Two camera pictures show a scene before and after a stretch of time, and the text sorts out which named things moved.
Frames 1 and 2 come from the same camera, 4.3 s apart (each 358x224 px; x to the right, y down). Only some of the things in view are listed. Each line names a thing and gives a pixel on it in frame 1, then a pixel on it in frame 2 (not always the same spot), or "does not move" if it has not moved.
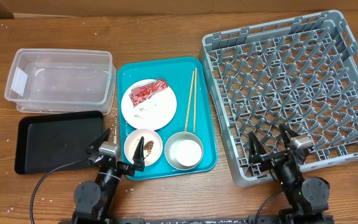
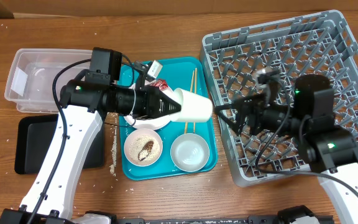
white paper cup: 188,153 -> 194,108
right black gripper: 258,153 -> 250,104
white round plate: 151,113 does not move
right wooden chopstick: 195,101 does not move
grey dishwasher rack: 309,73 does not move
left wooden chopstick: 189,101 does not move
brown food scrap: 148,146 does not move
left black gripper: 138,163 -> 151,107
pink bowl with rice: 153,145 does not move
